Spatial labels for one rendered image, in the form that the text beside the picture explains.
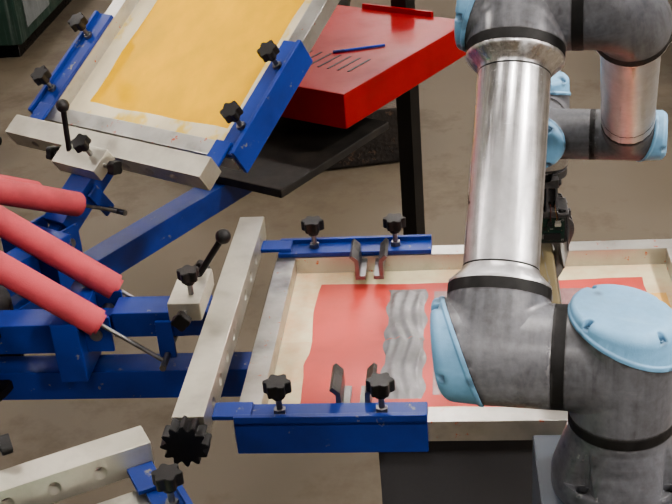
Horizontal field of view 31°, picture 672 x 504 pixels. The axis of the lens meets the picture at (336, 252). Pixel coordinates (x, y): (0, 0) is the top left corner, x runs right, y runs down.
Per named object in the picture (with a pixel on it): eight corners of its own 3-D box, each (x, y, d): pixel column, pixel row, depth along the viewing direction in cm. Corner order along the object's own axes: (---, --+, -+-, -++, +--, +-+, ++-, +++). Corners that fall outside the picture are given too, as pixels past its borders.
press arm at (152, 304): (216, 318, 216) (212, 294, 214) (210, 335, 211) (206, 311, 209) (122, 320, 218) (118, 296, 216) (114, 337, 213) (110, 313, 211)
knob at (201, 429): (218, 443, 185) (212, 404, 181) (211, 467, 180) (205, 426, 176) (171, 444, 186) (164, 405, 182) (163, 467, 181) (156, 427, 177)
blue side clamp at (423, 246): (432, 265, 239) (431, 233, 235) (432, 277, 234) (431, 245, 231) (283, 269, 242) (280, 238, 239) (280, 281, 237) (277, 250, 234)
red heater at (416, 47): (334, 38, 354) (331, -2, 348) (471, 57, 329) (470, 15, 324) (200, 107, 311) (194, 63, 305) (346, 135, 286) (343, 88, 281)
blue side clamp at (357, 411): (429, 433, 190) (427, 396, 186) (428, 452, 185) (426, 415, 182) (242, 435, 193) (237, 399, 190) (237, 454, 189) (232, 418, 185)
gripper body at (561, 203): (522, 247, 193) (522, 179, 188) (519, 224, 201) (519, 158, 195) (570, 246, 192) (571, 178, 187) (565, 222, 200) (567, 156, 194)
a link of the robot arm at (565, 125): (589, 123, 170) (592, 96, 180) (510, 122, 173) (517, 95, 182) (588, 174, 174) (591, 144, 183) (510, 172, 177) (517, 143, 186)
